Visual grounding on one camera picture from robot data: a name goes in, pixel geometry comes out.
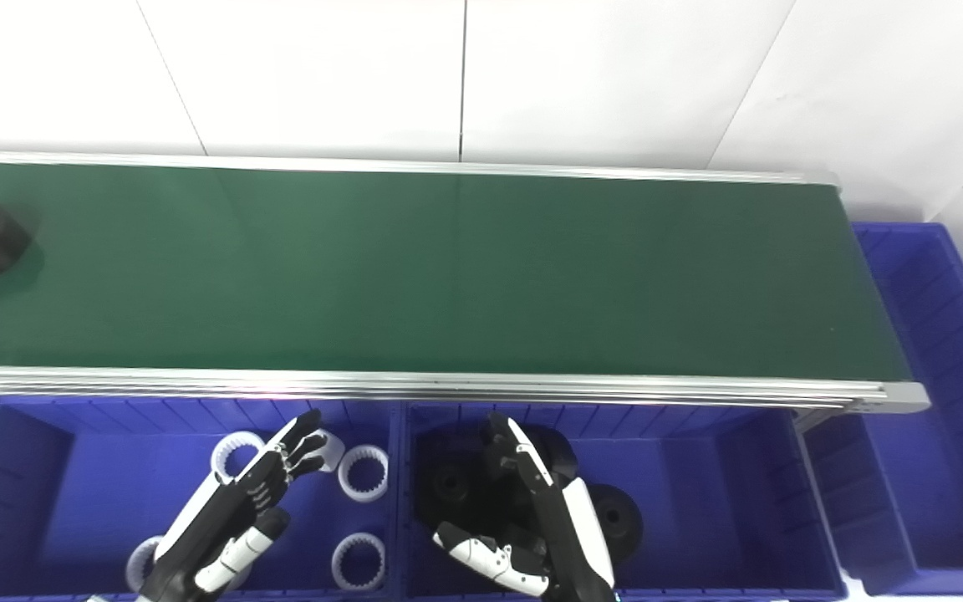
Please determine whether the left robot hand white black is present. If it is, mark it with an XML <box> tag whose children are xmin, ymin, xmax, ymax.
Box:
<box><xmin>137</xmin><ymin>409</ymin><xmax>329</xmax><ymax>602</ymax></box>

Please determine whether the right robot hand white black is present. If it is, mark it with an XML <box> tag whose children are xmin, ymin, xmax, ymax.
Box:
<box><xmin>433</xmin><ymin>411</ymin><xmax>619</xmax><ymax>601</ymax></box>

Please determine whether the blue bin with white rings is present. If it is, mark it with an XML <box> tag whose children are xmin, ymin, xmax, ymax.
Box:
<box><xmin>0</xmin><ymin>395</ymin><xmax>404</xmax><ymax>602</ymax></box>

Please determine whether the blue bin with black parts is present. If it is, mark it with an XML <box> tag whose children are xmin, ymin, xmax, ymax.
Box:
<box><xmin>398</xmin><ymin>401</ymin><xmax>848</xmax><ymax>602</ymax></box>

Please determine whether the green conveyor belt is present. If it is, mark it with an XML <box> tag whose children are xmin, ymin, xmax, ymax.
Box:
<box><xmin>0</xmin><ymin>161</ymin><xmax>913</xmax><ymax>381</ymax></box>
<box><xmin>0</xmin><ymin>150</ymin><xmax>932</xmax><ymax>416</ymax></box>

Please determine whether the large empty blue bin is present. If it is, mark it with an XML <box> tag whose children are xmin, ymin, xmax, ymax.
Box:
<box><xmin>803</xmin><ymin>222</ymin><xmax>963</xmax><ymax>596</ymax></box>

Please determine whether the white toothed ring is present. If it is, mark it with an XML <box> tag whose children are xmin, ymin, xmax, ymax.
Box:
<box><xmin>331</xmin><ymin>533</ymin><xmax>387</xmax><ymax>592</ymax></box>
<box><xmin>211</xmin><ymin>431</ymin><xmax>267</xmax><ymax>482</ymax></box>
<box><xmin>314</xmin><ymin>429</ymin><xmax>347</xmax><ymax>474</ymax></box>
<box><xmin>338</xmin><ymin>445</ymin><xmax>390</xmax><ymax>503</ymax></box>
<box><xmin>125</xmin><ymin>536</ymin><xmax>166</xmax><ymax>594</ymax></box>

